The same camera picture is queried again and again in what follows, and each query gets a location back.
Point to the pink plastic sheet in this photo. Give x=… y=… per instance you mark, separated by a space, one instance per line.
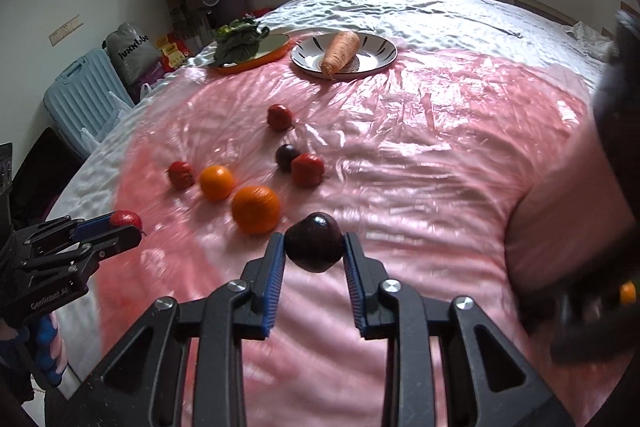
x=425 y=157

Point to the person's left hand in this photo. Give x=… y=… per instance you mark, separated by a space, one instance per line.
x=50 y=352

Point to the dark plum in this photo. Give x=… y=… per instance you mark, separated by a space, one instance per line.
x=315 y=244
x=285 y=156

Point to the small orange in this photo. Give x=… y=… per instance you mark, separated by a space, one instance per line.
x=216 y=182

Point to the small red apple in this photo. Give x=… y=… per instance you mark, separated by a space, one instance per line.
x=126 y=219
x=181 y=174
x=279 y=117

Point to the yellow package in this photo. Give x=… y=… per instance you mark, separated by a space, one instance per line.
x=171 y=52

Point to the grey bag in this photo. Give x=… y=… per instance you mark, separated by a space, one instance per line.
x=131 y=52

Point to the person's bare leg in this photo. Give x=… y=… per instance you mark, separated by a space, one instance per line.
x=565 y=227

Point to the bok choy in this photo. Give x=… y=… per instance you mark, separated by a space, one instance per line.
x=237 y=41

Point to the striped white plate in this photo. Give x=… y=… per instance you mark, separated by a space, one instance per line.
x=370 y=52

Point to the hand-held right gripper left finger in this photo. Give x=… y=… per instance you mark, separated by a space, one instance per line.
x=272 y=289

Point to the carrot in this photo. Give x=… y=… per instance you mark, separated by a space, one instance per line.
x=340 y=49

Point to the black bag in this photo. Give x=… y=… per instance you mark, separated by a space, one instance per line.
x=37 y=172

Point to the orange oval dish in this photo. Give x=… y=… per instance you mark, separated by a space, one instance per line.
x=265 y=49

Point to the light blue suitcase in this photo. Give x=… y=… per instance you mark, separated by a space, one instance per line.
x=82 y=99

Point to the large orange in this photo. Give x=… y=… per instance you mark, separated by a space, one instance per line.
x=256 y=209

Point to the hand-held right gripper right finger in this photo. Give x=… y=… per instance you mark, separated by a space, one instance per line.
x=356 y=292

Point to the dark object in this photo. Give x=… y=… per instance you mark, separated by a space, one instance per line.
x=585 y=332

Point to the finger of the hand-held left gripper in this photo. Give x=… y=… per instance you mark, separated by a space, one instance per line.
x=112 y=243
x=95 y=225

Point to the wall socket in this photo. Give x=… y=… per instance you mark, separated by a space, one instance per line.
x=65 y=31

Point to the red onion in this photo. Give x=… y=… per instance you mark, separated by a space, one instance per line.
x=307 y=169

